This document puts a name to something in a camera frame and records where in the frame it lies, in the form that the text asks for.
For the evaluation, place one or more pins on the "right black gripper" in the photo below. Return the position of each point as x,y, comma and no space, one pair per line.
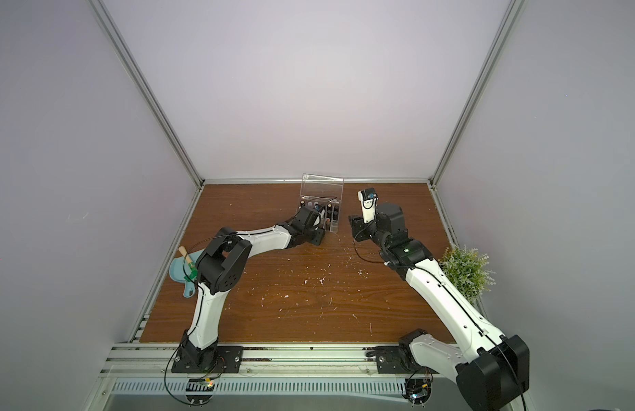
358,226

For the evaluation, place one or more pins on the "left controller board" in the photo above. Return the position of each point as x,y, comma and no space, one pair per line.
199,392

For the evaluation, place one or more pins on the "teal dustpan tray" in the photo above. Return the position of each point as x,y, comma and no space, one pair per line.
176,274

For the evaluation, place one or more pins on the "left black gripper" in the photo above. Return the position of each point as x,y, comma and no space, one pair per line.
321,236

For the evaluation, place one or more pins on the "green artificial plant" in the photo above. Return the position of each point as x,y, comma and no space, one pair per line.
468,269

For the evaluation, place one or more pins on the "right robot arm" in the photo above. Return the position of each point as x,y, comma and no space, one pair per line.
489,368

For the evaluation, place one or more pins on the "aluminium front rail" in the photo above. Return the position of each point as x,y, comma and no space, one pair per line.
290,360

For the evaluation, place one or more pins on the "controller board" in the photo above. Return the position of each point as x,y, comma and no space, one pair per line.
417,391
199,392

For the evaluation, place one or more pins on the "clear acrylic lipstick organizer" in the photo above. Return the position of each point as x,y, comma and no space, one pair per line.
317,192

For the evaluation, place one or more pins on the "green rake wooden handle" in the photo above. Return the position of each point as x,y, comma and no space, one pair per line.
188,266

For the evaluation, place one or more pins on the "right controller board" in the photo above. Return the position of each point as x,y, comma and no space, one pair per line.
417,391

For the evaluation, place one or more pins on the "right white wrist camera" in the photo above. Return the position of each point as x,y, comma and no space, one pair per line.
368,200

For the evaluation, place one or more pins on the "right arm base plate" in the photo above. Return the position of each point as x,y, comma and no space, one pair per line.
393,359

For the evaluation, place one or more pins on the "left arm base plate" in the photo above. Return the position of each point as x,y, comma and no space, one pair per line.
213,359

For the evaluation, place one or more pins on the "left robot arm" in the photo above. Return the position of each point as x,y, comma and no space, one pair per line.
219,267

